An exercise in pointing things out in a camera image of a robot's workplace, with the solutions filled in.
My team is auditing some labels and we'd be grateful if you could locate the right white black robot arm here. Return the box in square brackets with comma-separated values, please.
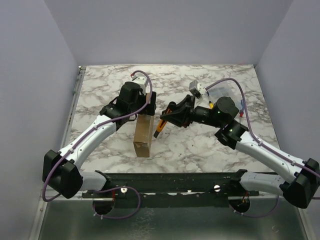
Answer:
[160, 95, 320, 209]

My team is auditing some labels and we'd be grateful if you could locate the blue red screwdriver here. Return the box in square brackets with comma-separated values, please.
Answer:
[239, 99, 245, 118]

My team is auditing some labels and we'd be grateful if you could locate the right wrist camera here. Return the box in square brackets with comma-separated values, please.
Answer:
[189, 80, 208, 100]

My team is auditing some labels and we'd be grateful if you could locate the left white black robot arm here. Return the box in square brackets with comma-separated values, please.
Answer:
[42, 76, 156, 199]

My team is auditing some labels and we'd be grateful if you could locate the orange utility knife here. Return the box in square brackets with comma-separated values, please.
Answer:
[153, 107, 171, 138]

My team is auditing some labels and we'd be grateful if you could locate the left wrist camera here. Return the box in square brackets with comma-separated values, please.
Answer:
[130, 73, 148, 92]

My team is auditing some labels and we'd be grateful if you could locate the yellow screwdriver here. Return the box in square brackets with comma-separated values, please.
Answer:
[208, 99, 214, 109]

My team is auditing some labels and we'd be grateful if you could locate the brown cardboard express box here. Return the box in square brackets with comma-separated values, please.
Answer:
[132, 91, 155, 158]

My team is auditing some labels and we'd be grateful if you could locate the clear plastic parts box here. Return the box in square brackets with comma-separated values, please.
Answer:
[207, 81, 242, 110]

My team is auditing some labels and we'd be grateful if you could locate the aluminium frame rail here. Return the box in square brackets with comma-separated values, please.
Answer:
[40, 188, 83, 203]

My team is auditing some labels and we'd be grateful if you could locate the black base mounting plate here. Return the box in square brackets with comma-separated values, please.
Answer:
[82, 169, 246, 208]

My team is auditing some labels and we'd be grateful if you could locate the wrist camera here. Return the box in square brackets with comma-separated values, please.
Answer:
[130, 73, 148, 92]
[189, 80, 208, 100]

